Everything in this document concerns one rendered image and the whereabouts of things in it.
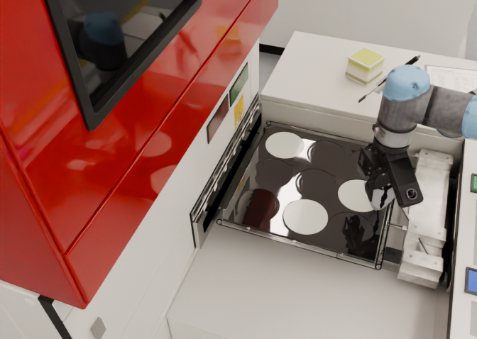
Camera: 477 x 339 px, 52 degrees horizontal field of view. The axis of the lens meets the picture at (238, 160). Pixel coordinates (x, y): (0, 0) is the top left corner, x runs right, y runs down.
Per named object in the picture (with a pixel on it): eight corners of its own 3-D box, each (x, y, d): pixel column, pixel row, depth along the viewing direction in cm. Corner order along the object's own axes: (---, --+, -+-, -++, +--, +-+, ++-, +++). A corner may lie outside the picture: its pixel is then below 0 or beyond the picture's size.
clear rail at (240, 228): (215, 225, 112) (215, 221, 111) (217, 220, 113) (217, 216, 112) (380, 272, 102) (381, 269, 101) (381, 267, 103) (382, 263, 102)
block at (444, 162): (417, 164, 125) (419, 156, 123) (418, 155, 127) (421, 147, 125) (449, 171, 123) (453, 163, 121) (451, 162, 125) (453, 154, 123)
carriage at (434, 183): (396, 278, 106) (399, 271, 104) (415, 163, 130) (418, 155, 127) (435, 289, 104) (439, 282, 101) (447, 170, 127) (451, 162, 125)
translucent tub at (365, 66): (343, 76, 138) (346, 56, 133) (360, 66, 142) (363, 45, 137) (365, 88, 134) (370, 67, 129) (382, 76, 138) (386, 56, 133)
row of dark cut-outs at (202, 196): (190, 220, 106) (189, 213, 104) (256, 100, 135) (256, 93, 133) (192, 221, 106) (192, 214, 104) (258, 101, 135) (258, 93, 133)
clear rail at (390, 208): (373, 270, 103) (374, 267, 102) (398, 152, 127) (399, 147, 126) (380, 272, 102) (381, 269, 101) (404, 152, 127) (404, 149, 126)
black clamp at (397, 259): (382, 259, 105) (385, 252, 103) (384, 252, 107) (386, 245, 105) (399, 264, 104) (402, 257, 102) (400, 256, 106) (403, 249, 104)
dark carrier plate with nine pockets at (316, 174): (222, 220, 113) (222, 218, 112) (268, 125, 135) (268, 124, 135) (374, 262, 104) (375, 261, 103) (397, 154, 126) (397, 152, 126)
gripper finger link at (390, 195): (380, 191, 117) (387, 164, 110) (392, 210, 112) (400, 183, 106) (368, 194, 116) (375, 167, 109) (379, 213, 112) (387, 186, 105)
